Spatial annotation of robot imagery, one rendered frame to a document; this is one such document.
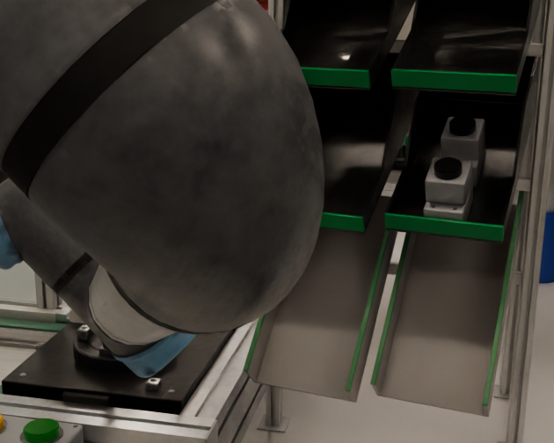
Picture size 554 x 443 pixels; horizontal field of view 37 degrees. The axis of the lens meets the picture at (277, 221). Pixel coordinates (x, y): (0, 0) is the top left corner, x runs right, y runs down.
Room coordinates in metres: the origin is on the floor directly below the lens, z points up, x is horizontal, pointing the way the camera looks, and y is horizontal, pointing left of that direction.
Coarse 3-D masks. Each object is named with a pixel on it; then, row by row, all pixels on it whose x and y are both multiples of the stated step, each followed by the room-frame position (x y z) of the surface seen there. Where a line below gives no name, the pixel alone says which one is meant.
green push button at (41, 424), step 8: (32, 424) 0.84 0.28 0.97; (40, 424) 0.84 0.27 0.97; (48, 424) 0.84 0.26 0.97; (56, 424) 0.84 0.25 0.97; (24, 432) 0.83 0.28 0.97; (32, 432) 0.82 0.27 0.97; (40, 432) 0.82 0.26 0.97; (48, 432) 0.83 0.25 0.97; (56, 432) 0.83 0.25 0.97; (32, 440) 0.82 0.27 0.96; (40, 440) 0.82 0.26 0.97; (48, 440) 0.82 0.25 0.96
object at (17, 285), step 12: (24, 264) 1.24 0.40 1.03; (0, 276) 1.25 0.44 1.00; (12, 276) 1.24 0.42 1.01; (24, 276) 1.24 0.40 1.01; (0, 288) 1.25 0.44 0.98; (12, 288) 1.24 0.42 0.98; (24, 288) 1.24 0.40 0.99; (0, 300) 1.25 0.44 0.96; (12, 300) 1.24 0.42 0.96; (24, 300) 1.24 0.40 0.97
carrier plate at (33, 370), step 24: (72, 336) 1.09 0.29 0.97; (216, 336) 1.10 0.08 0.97; (48, 360) 1.01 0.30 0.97; (72, 360) 1.01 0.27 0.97; (192, 360) 1.02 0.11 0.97; (24, 384) 0.95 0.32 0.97; (48, 384) 0.94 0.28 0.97; (72, 384) 0.94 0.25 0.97; (96, 384) 0.94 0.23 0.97; (120, 384) 0.95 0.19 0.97; (144, 384) 0.95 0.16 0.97; (168, 384) 0.95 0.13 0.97; (192, 384) 0.95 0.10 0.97; (144, 408) 0.91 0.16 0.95; (168, 408) 0.91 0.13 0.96
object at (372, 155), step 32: (384, 64) 1.12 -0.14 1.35; (320, 96) 1.13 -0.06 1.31; (352, 96) 1.16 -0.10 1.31; (384, 96) 1.14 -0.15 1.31; (416, 96) 1.10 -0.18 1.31; (320, 128) 1.09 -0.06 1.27; (352, 128) 1.08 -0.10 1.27; (384, 128) 1.07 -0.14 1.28; (352, 160) 1.02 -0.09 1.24; (384, 160) 0.96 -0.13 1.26; (352, 192) 0.96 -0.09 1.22; (320, 224) 0.91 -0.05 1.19; (352, 224) 0.89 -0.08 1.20
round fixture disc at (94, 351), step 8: (96, 336) 1.05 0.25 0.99; (80, 344) 1.02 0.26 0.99; (88, 344) 1.03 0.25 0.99; (96, 344) 1.02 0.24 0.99; (80, 352) 1.00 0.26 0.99; (88, 352) 0.99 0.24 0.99; (96, 352) 0.99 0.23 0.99; (80, 360) 1.00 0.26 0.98; (88, 360) 0.99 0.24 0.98; (96, 360) 0.98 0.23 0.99; (104, 360) 0.98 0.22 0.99; (112, 360) 0.98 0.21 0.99; (88, 368) 0.99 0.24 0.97; (96, 368) 0.98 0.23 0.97; (104, 368) 0.98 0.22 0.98; (112, 368) 0.98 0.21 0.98; (120, 368) 0.98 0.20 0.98; (128, 368) 0.98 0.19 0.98
